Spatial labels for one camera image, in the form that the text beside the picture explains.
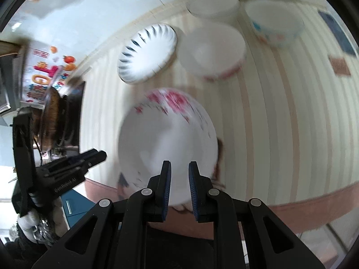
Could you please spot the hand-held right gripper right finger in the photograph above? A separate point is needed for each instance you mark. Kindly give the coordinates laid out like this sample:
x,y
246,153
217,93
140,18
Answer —
x,y
193,192

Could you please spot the small brown card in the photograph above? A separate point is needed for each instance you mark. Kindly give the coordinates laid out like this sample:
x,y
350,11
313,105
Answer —
x,y
340,65

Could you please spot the striped pink cat tablecloth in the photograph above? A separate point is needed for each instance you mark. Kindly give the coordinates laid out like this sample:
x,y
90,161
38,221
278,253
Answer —
x,y
280,123

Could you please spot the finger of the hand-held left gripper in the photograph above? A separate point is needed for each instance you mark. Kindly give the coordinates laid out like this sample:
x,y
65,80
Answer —
x,y
96,158
75,158

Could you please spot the white plate blue striped rim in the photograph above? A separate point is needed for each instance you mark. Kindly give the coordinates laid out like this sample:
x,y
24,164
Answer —
x,y
147,53

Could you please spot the white plate red floral print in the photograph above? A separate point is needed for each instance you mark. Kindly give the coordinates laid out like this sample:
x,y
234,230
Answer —
x,y
168,143

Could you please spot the dark frying pan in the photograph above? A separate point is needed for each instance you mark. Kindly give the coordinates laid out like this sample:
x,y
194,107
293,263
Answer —
x,y
53,117

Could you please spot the white bowl blue rim pattern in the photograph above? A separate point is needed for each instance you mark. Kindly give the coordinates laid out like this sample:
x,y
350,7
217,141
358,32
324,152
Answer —
x,y
276,22

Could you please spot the blue smartphone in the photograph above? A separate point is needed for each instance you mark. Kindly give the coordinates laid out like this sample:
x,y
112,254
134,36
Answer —
x,y
338,32

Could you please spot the colourful wall stickers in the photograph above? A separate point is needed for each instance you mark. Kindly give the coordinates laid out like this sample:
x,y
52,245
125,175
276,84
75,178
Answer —
x,y
42,75

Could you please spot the black gas stove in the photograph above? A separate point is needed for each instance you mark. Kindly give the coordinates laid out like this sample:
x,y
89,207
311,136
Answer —
x,y
73,112

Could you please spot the white bowl red floral print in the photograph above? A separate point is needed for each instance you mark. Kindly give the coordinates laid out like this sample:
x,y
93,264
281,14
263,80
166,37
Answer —
x,y
210,50

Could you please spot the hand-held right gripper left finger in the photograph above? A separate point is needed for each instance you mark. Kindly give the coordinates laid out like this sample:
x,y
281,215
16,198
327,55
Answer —
x,y
166,186

